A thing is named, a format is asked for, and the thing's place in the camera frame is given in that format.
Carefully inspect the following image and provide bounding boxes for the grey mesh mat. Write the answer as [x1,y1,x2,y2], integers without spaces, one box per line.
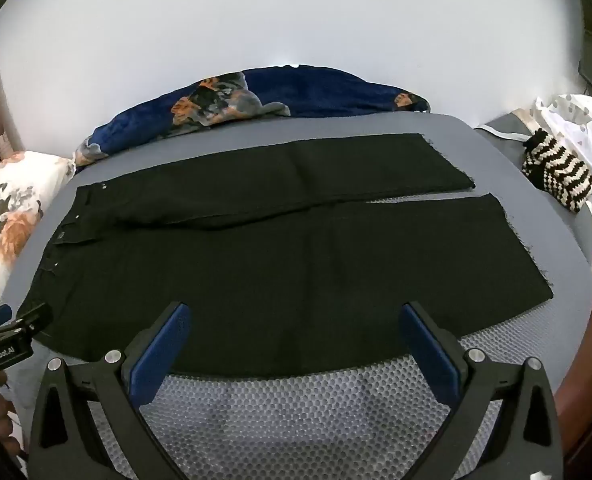
[0,110,592,480]

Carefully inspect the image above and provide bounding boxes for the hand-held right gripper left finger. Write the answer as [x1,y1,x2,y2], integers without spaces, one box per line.
[28,302,192,480]

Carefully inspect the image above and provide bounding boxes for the white dotted cloth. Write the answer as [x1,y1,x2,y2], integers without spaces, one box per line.
[532,93,592,257]

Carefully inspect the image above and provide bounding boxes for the grey sheet with white trim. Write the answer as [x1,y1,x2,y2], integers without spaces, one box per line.
[475,110,544,142]

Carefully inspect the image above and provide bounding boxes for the navy floral pillow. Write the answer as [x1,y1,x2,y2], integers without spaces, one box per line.
[74,64,433,167]

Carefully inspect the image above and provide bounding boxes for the brown wooden bed frame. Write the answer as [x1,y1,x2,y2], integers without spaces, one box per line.
[553,250,592,480]

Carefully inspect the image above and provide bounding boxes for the black pants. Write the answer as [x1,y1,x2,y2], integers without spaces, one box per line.
[18,132,554,379]

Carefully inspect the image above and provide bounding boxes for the white floral pillow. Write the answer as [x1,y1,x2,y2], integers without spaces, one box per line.
[0,150,77,317]

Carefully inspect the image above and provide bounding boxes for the black and white knitted item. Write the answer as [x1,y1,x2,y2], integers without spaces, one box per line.
[522,129,592,214]

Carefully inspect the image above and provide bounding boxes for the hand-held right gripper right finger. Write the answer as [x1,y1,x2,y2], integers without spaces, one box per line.
[399,301,565,480]

